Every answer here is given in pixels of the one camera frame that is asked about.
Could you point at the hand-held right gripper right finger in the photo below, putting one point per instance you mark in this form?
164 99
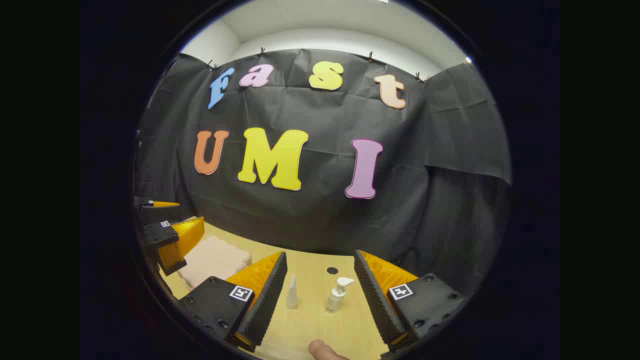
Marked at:
375 295

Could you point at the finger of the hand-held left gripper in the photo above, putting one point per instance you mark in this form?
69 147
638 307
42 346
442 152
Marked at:
162 204
175 240

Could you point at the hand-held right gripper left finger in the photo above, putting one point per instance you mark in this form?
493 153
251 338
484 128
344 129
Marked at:
267 292

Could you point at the white skin care tube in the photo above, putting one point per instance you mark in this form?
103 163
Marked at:
292 295

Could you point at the white pump bottle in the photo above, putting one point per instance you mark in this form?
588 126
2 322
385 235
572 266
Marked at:
336 299

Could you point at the black backdrop cloth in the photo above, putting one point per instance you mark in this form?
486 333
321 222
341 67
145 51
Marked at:
320 220

